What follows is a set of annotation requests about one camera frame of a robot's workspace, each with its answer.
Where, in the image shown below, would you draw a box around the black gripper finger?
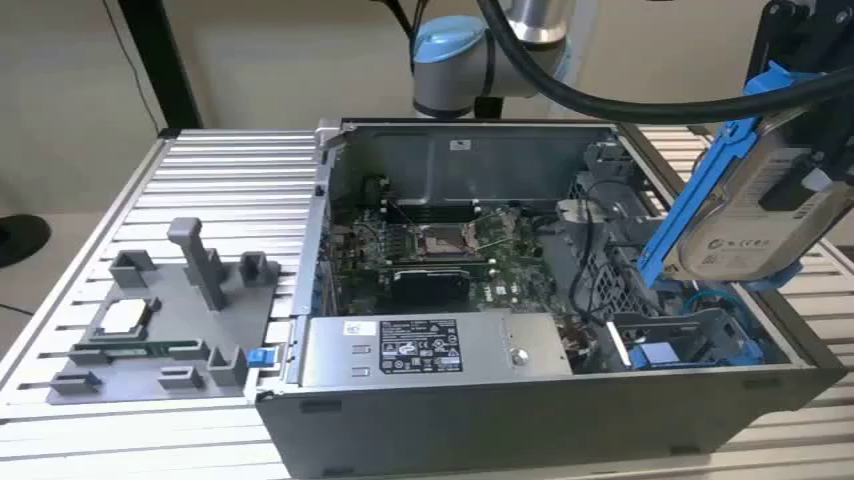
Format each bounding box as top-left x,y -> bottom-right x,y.
757,89 -> 854,212

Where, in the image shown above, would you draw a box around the hard disk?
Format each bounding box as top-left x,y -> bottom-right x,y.
636,59 -> 854,294

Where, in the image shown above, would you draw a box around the light blue disk wire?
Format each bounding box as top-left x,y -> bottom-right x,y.
684,287 -> 743,322

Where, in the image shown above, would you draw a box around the grey metal disk bay cage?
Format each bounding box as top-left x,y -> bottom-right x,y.
552,142 -> 768,374

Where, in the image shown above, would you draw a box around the blue carrier with lavender top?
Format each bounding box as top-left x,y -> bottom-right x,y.
625,341 -> 679,370

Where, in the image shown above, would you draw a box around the green motherboard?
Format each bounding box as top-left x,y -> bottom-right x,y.
325,199 -> 568,321

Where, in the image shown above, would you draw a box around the black RAM slots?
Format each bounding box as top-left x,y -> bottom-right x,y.
382,198 -> 485,224

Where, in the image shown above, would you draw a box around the CPU socket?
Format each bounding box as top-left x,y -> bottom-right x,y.
412,222 -> 485,259

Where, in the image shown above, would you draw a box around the small black graphics card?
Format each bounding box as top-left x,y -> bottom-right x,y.
389,267 -> 472,304

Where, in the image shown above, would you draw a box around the black case fan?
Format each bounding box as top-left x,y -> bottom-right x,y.
361,174 -> 392,207

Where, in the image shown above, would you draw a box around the dark grey PC case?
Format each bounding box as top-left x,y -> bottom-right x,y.
256,117 -> 848,480

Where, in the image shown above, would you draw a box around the silver power supply unit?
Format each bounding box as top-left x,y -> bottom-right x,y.
292,313 -> 575,391

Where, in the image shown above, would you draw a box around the grey parts rack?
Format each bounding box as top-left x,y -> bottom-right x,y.
43,217 -> 285,406

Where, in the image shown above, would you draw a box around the green RAM stick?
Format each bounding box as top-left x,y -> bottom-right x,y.
73,339 -> 205,354

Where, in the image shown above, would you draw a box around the silver CPU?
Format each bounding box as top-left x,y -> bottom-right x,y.
91,302 -> 152,336

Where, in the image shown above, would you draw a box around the black round stand foot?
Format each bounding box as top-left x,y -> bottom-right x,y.
0,213 -> 53,269

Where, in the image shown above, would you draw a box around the thick black arm hose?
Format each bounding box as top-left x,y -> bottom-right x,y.
473,0 -> 854,126

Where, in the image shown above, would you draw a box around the black wire over cage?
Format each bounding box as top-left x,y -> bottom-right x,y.
571,179 -> 661,326

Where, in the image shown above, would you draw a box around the coloured power wire bundle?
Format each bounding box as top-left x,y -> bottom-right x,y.
557,319 -> 605,351

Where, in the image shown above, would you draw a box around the black upright frame post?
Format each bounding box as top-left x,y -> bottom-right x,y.
109,0 -> 205,130

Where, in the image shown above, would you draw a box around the thin black wall cable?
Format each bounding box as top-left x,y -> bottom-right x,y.
98,0 -> 165,134

